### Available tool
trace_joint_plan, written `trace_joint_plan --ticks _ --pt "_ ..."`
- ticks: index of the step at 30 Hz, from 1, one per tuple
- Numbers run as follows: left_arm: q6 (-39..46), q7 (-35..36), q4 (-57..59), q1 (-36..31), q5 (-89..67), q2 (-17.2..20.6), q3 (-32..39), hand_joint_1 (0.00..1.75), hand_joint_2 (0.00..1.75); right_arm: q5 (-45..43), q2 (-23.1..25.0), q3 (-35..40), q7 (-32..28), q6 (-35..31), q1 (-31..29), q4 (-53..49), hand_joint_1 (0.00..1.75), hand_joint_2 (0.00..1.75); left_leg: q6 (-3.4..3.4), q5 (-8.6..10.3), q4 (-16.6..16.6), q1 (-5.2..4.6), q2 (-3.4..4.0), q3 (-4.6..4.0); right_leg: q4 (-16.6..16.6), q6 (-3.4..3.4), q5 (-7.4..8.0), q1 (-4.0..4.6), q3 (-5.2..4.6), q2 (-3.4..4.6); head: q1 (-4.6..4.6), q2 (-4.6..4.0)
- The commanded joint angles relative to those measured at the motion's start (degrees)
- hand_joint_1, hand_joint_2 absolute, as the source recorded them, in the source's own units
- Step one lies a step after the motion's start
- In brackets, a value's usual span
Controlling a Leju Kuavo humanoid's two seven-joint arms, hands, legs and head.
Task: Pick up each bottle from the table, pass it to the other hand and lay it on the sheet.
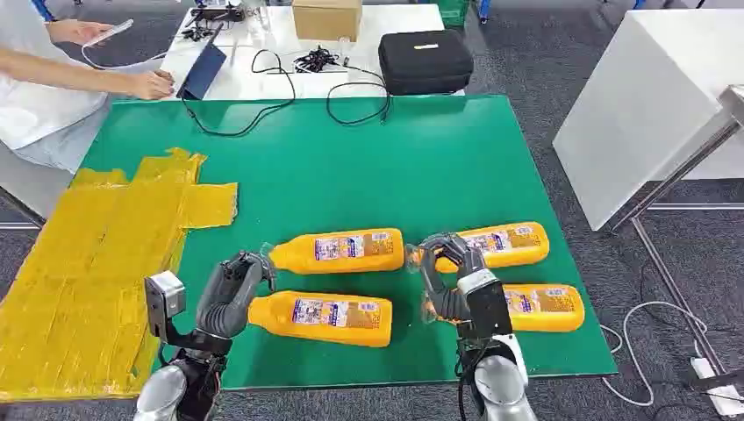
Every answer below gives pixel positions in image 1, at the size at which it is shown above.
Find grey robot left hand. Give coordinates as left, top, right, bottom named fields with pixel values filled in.
left=196, top=251, right=277, bottom=342

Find black carry case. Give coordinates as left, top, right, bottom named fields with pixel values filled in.
left=378, top=29, right=475, bottom=97

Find person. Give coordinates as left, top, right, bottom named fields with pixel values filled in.
left=0, top=0, right=175, bottom=175

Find white floor cable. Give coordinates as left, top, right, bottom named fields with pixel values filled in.
left=598, top=300, right=711, bottom=408

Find white power strip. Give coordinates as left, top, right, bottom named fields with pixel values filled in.
left=690, top=357, right=744, bottom=418

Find orange drink bottle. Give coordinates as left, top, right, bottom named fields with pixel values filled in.
left=421, top=283, right=586, bottom=334
left=261, top=227, right=406, bottom=276
left=247, top=290, right=394, bottom=348
left=406, top=221, right=550, bottom=275

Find bundle of black cables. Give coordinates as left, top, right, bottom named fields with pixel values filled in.
left=292, top=46, right=342, bottom=75

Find white cabinet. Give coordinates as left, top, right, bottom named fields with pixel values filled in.
left=552, top=8, right=744, bottom=232

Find metal frame stand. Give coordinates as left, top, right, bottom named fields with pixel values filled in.
left=604, top=83, right=744, bottom=379

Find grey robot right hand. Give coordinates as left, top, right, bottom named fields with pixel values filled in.
left=415, top=232, right=487, bottom=324

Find person's left hand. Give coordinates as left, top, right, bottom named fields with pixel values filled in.
left=46, top=18, right=114, bottom=46

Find person's right hand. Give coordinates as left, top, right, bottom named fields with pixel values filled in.
left=125, top=69, right=175, bottom=101

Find black device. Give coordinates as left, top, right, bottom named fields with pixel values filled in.
left=189, top=3, right=247, bottom=27

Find green table mat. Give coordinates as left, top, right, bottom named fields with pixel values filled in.
left=78, top=94, right=619, bottom=391

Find cardboard box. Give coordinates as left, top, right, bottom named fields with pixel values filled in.
left=291, top=0, right=363, bottom=43

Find white table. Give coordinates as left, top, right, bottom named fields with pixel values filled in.
left=160, top=4, right=466, bottom=102

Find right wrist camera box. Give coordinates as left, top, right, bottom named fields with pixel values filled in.
left=457, top=268, right=516, bottom=341

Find green crate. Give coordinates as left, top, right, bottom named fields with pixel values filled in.
left=435, top=0, right=471, bottom=29

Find long black cable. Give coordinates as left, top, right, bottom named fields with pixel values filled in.
left=180, top=48, right=297, bottom=139

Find dark blue tablet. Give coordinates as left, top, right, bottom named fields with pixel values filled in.
left=176, top=23, right=228, bottom=102

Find yellow sheet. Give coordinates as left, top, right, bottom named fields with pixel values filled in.
left=0, top=146, right=240, bottom=403

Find white phone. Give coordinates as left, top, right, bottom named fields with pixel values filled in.
left=81, top=18, right=135, bottom=49

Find white phone cable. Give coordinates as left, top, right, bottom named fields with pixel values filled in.
left=80, top=45, right=171, bottom=72

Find looped black cable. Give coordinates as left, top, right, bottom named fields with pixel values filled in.
left=325, top=62, right=392, bottom=127

